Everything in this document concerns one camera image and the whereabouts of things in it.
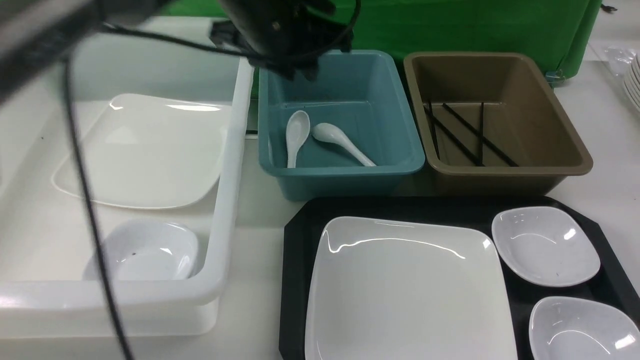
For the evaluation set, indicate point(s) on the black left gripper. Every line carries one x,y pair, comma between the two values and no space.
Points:
283,36

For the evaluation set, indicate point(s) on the white spoon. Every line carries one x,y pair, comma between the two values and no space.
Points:
296,133
329,133

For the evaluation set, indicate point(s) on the black plastic serving tray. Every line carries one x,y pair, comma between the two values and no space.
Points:
610,286

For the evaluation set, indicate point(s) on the large white square plate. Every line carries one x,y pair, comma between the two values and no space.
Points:
393,290

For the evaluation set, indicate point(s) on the white bowl tray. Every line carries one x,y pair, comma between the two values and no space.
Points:
545,246
570,328

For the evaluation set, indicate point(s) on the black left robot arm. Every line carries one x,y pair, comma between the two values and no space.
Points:
37,33

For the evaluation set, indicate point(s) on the white square plate in tub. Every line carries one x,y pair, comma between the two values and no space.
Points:
153,153

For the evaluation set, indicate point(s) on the large white plastic tub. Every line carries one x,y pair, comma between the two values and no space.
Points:
46,248

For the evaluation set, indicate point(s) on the brown plastic bin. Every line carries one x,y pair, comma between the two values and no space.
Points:
522,116

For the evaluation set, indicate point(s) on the black chopstick in brown bin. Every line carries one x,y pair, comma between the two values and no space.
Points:
467,153

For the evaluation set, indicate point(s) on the white bowl in tub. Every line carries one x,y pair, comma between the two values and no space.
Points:
150,250

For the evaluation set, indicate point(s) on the green backdrop cloth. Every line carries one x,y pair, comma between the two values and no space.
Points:
553,33

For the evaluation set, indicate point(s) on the clear plastic wrap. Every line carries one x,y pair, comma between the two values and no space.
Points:
620,59

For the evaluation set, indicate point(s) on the stack of white plates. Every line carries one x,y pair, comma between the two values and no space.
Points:
631,82

